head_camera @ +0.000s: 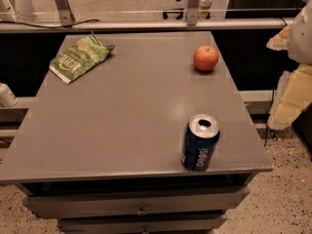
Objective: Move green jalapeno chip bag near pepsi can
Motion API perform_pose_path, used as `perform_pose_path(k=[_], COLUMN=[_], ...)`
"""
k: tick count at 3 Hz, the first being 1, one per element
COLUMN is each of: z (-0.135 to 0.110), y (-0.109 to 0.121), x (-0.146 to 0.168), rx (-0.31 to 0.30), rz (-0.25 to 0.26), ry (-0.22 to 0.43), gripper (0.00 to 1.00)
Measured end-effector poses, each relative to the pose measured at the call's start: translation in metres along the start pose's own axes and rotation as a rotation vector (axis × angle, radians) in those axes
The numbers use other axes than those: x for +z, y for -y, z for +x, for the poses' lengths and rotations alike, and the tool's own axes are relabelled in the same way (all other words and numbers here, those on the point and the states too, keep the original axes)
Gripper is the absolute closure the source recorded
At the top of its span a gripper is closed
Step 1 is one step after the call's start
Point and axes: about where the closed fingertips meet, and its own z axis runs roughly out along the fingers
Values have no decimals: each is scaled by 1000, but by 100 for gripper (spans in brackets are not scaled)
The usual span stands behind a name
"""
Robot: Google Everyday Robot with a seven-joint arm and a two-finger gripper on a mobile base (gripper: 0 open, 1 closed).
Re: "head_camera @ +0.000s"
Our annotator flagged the grey lower drawer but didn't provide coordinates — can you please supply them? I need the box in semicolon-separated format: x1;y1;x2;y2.
58;213;226;234

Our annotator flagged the blue pepsi can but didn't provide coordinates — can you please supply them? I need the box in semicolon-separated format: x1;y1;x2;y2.
181;114;220;172

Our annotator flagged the white cylinder at left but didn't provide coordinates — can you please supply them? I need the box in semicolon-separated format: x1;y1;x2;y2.
0;83;18;107

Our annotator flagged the black cable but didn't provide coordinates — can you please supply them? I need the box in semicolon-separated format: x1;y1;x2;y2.
0;18;101;29

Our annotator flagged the metal frame rail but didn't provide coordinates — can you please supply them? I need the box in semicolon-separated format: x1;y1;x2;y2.
0;18;293;33

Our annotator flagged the grey drawer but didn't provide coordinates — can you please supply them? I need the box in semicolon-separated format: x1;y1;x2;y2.
23;186;250;219
58;213;226;234

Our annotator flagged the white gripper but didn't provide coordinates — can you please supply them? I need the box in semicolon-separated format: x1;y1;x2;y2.
266;0;312;131

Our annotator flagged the green jalapeno chip bag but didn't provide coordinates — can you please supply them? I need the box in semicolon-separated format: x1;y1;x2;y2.
49;33;115;84

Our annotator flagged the grey upper drawer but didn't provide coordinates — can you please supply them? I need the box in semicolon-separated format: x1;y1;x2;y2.
23;186;250;219

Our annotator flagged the red apple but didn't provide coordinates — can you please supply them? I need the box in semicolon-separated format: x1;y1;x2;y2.
193;45;218;71

